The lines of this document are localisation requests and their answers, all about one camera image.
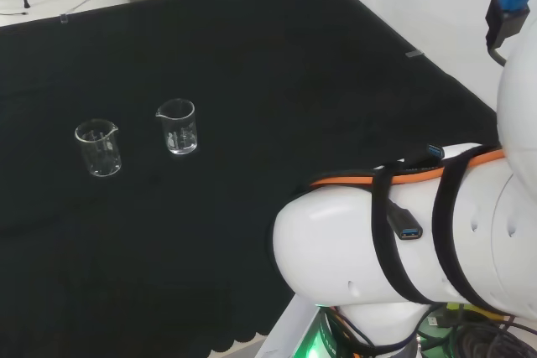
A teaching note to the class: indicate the pale board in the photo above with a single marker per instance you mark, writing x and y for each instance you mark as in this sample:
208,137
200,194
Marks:
285,333

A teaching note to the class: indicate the black bench cloth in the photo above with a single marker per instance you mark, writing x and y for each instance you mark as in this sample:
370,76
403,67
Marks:
251,81

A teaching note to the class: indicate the clear cloth clip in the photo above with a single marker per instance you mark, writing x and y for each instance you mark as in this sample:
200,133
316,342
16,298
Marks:
414,54
64,19

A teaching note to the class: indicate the clear glass beaker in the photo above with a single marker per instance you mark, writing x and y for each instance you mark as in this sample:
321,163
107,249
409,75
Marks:
182,146
100,165

